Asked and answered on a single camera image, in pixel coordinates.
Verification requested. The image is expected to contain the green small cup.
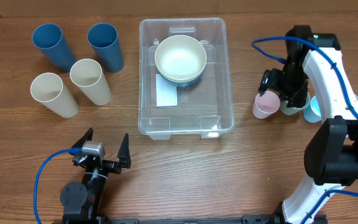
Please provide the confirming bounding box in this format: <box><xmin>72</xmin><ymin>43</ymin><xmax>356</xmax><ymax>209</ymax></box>
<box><xmin>280</xmin><ymin>94</ymin><xmax>310</xmax><ymax>116</ymax></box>

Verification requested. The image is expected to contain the cream tall cup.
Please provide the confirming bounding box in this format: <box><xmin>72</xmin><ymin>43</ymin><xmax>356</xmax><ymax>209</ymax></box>
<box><xmin>70</xmin><ymin>58</ymin><xmax>111</xmax><ymax>106</ymax></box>
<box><xmin>30</xmin><ymin>73</ymin><xmax>79</xmax><ymax>118</ymax></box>

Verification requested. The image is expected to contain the pink small cup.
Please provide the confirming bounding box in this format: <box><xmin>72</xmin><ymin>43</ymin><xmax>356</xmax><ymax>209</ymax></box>
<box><xmin>252</xmin><ymin>90</ymin><xmax>280</xmax><ymax>119</ymax></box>

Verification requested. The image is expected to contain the dark blue tall cup left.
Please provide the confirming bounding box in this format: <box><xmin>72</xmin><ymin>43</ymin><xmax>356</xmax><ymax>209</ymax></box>
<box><xmin>32</xmin><ymin>23</ymin><xmax>76</xmax><ymax>73</ymax></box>

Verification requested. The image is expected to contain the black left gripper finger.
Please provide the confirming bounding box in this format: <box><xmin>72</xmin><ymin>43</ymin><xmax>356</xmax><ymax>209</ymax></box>
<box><xmin>72</xmin><ymin>128</ymin><xmax>93</xmax><ymax>148</ymax></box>
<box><xmin>117</xmin><ymin>133</ymin><xmax>131</xmax><ymax>169</ymax></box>

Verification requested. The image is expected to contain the dark blue tall cup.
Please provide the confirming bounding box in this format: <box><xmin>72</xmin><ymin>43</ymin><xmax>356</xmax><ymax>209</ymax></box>
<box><xmin>32</xmin><ymin>23</ymin><xmax>76</xmax><ymax>73</ymax></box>
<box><xmin>87</xmin><ymin>22</ymin><xmax>124</xmax><ymax>73</ymax></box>

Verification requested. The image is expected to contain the white label in bin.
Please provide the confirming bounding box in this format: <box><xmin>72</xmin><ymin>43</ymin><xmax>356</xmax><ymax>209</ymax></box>
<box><xmin>156</xmin><ymin>74</ymin><xmax>178</xmax><ymax>107</ymax></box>

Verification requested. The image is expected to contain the cream bowl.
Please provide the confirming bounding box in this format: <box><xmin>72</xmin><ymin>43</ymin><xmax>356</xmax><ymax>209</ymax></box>
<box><xmin>155</xmin><ymin>35</ymin><xmax>207</xmax><ymax>70</ymax></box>
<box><xmin>157</xmin><ymin>67</ymin><xmax>205</xmax><ymax>83</ymax></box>

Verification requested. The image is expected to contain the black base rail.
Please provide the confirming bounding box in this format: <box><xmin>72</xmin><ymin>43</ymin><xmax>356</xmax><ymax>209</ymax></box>
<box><xmin>66</xmin><ymin>214</ymin><xmax>286</xmax><ymax>224</ymax></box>

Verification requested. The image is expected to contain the cream tall cup front left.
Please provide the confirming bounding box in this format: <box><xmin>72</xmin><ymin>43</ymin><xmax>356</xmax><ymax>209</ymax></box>
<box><xmin>30</xmin><ymin>73</ymin><xmax>79</xmax><ymax>118</ymax></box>

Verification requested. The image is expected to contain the light blue small cup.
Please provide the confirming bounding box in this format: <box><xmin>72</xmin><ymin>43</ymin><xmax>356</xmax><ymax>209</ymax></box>
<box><xmin>303</xmin><ymin>96</ymin><xmax>321</xmax><ymax>123</ymax></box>

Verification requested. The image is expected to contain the dark blue tall cup right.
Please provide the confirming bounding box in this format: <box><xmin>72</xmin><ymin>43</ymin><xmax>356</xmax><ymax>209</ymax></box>
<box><xmin>87</xmin><ymin>22</ymin><xmax>124</xmax><ymax>73</ymax></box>

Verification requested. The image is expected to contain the clear plastic storage bin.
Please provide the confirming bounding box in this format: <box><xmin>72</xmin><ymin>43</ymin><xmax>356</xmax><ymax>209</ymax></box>
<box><xmin>138</xmin><ymin>17</ymin><xmax>235</xmax><ymax>140</ymax></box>

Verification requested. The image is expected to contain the cream tall cup right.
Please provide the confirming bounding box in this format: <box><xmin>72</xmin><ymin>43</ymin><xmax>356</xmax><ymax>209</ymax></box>
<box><xmin>70</xmin><ymin>58</ymin><xmax>111</xmax><ymax>106</ymax></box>

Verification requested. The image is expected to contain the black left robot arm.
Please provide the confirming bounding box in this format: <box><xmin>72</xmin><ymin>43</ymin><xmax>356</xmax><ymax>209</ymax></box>
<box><xmin>60</xmin><ymin>128</ymin><xmax>131</xmax><ymax>223</ymax></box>

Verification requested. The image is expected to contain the cream bowl front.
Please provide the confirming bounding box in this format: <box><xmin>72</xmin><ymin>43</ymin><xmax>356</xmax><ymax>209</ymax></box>
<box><xmin>155</xmin><ymin>35</ymin><xmax>207</xmax><ymax>70</ymax></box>

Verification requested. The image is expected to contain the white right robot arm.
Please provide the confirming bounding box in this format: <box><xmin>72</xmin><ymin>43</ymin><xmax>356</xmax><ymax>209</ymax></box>
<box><xmin>258</xmin><ymin>26</ymin><xmax>358</xmax><ymax>223</ymax></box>

